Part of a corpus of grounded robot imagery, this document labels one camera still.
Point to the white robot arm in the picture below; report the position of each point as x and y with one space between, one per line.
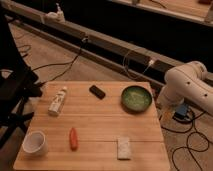
186 82

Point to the black rectangular block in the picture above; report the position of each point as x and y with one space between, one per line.
97 92

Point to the green ceramic bowl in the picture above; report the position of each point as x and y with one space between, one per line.
136 98

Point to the white tube bottle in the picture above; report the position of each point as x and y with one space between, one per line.
57 102

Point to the white rectangular sponge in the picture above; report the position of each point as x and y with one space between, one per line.
123 148

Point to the orange carrot toy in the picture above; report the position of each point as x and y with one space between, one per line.
73 139

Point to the blue control box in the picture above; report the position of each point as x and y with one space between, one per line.
181 111

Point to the black tripod stand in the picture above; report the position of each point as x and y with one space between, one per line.
17 87

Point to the white cup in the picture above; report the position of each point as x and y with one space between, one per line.
35 144

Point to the long metal rail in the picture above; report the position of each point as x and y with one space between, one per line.
156 42

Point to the white object on rail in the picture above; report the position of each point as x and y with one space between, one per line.
58 15

